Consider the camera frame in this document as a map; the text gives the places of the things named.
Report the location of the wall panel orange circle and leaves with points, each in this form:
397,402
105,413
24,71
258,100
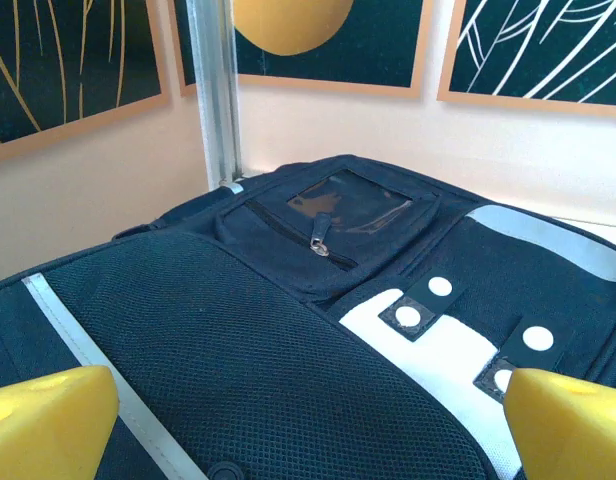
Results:
538,50

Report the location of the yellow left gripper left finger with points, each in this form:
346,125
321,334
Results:
43,430

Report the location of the wall panel with orange oval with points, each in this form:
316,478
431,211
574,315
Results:
378,40

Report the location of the navy blue student backpack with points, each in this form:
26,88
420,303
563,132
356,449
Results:
238,325

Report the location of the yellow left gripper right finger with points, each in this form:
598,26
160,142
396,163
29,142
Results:
573,430

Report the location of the aluminium corner post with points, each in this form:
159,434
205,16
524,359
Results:
215,90

